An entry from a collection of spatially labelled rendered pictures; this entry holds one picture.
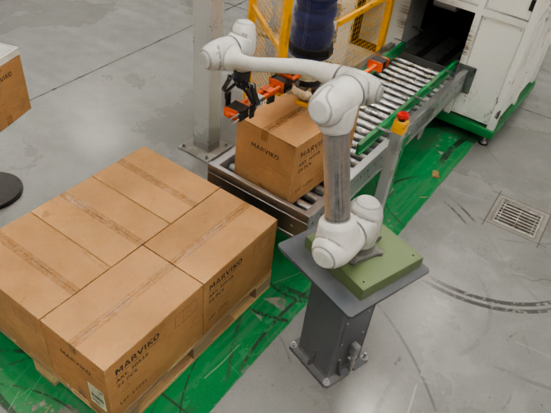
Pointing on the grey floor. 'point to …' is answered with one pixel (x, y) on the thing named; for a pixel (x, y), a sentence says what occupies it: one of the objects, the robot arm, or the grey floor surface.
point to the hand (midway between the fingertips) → (239, 109)
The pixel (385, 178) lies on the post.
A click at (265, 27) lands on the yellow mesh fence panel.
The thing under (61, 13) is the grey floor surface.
